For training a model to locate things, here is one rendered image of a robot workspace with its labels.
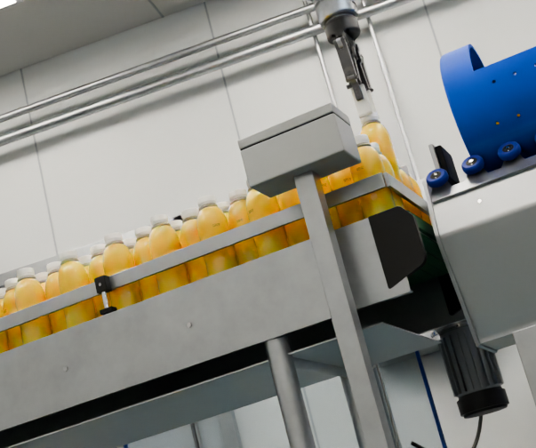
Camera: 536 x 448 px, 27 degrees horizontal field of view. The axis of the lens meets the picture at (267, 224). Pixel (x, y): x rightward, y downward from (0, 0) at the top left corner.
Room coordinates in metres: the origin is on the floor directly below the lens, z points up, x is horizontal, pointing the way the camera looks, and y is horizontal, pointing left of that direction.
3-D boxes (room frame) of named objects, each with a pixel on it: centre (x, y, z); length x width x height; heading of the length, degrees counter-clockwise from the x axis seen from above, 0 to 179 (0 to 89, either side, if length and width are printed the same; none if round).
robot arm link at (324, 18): (2.22, -0.27, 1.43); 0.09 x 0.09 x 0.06
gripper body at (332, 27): (2.22, -0.27, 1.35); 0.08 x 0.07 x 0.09; 160
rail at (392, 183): (2.23, -0.31, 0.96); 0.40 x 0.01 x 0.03; 160
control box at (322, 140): (2.01, -0.09, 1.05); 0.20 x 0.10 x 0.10; 70
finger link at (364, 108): (2.20, -0.26, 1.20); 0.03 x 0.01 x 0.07; 70
